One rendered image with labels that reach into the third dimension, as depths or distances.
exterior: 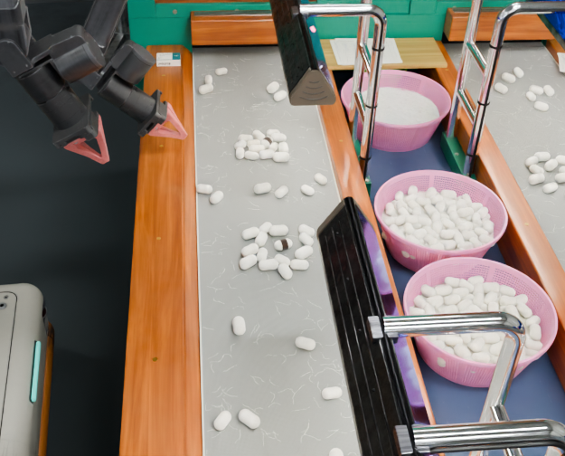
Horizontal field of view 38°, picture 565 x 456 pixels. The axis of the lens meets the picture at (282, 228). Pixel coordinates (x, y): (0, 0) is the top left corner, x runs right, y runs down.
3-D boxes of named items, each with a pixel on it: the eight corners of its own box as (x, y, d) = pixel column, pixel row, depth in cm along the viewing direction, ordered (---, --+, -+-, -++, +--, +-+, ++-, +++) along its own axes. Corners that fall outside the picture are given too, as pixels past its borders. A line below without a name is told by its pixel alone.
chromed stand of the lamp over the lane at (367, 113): (285, 200, 179) (293, 10, 151) (277, 149, 194) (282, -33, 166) (370, 197, 181) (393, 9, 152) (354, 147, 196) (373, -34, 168)
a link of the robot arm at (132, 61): (76, 59, 165) (67, 72, 157) (109, 16, 161) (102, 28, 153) (124, 96, 169) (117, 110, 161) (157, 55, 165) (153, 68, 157)
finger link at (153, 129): (195, 114, 174) (160, 90, 169) (195, 132, 168) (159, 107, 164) (175, 135, 177) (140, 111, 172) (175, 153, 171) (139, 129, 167)
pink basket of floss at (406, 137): (403, 173, 189) (409, 138, 182) (316, 129, 202) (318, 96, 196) (465, 128, 204) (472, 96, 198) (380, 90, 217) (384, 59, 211)
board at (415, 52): (320, 70, 207) (321, 66, 206) (313, 42, 218) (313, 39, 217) (447, 68, 210) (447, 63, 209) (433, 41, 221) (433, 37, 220)
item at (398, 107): (354, 153, 193) (356, 133, 189) (340, 104, 210) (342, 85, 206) (447, 150, 195) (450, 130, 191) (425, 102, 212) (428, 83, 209)
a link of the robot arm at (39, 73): (12, 61, 124) (8, 79, 119) (50, 40, 122) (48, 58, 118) (39, 94, 128) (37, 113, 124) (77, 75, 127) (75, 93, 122)
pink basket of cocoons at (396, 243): (416, 304, 155) (423, 267, 149) (346, 223, 174) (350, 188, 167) (524, 264, 165) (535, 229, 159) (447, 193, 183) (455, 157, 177)
